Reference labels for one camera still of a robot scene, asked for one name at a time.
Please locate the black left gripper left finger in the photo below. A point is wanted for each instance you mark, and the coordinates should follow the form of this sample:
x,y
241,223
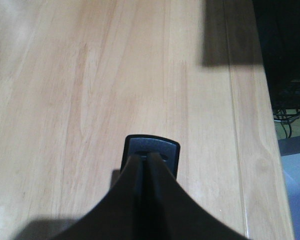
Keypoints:
x,y
114,217

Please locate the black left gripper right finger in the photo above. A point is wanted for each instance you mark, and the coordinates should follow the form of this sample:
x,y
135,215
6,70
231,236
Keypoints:
x,y
173,214

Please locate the wooden desk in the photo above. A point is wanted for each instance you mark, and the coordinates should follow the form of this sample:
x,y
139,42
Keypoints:
x,y
77,77

